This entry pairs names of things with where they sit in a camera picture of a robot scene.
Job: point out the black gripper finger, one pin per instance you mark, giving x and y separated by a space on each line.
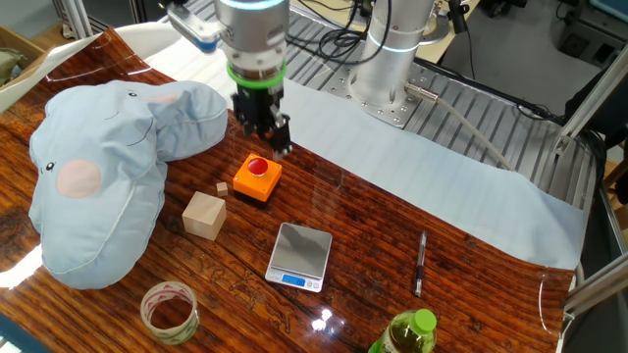
247 128
280 137

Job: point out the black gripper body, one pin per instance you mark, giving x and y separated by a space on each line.
255 108

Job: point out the orange box with red button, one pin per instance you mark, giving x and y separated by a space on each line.
255 184

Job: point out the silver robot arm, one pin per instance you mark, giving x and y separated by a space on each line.
255 34

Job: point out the silver digital scale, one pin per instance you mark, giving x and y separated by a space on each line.
299 250

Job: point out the small wooden cube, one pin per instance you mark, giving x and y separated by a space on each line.
222 189

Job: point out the large wooden cube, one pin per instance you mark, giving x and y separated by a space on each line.
203 218

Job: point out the wood pattern table mat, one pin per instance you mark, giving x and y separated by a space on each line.
368 220

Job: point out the white backing sheet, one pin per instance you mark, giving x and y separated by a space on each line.
147 36

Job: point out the light blue elephant plush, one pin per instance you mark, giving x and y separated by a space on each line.
108 196

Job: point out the light blue cloth sheet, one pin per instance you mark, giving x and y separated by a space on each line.
441 186

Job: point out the black pen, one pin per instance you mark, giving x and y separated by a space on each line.
419 267

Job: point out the clear tape roll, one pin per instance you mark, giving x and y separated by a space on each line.
149 318

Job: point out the green tea bottle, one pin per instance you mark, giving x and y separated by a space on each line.
407 336

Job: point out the cardboard box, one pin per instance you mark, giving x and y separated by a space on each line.
19 46

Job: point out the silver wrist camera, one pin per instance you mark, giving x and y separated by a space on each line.
196 29

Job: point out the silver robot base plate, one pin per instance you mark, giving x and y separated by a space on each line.
392 116

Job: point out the slanted aluminium frame profile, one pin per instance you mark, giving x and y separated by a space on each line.
589 98

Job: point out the low aluminium frame profile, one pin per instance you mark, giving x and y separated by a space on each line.
596 289

